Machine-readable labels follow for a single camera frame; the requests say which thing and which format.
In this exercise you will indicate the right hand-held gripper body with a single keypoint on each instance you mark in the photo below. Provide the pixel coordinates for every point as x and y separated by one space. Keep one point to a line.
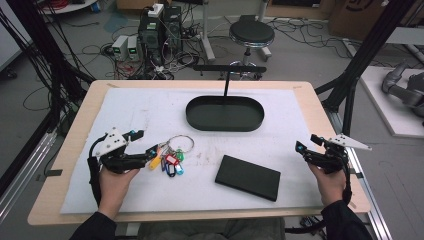
330 156

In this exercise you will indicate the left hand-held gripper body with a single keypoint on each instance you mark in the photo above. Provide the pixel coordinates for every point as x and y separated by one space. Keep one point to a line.
115 160

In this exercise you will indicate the person's left hand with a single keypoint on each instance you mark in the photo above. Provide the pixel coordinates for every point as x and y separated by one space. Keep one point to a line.
115 186

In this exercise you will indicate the person's right hand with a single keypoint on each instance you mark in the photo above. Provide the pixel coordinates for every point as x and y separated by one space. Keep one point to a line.
331 188

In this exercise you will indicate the black flat case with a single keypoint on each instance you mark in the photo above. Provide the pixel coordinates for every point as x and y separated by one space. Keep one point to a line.
248 177

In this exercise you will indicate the white table mat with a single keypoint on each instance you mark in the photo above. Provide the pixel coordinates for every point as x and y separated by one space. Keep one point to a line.
200 196

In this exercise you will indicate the white platform board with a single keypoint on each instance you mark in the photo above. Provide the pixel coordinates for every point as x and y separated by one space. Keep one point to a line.
383 106

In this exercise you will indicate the black oval tray with hanger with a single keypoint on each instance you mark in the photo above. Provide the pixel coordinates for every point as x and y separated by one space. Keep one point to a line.
225 114

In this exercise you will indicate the grey power supply unit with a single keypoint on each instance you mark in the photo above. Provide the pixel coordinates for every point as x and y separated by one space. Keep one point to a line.
119 46
132 47

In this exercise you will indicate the person's legs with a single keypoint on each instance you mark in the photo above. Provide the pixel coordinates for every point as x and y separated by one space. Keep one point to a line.
210 230

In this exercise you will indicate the black computer tower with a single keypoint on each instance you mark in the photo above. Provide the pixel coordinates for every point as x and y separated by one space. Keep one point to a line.
159 33

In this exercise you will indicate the white table leg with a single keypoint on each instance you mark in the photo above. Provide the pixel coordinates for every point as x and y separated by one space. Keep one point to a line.
206 36

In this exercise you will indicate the black round stool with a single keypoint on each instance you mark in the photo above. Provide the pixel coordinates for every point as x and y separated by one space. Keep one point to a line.
251 32

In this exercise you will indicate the white power strip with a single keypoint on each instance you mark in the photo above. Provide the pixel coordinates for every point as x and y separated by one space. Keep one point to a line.
155 10

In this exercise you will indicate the cardboard box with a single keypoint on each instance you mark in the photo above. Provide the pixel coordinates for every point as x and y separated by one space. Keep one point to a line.
353 16

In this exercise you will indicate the aluminium rail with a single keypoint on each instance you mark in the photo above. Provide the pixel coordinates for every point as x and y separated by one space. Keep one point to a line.
23 180
376 213

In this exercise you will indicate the black frame post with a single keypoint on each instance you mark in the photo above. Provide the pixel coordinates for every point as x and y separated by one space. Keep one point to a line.
40 43
366 50

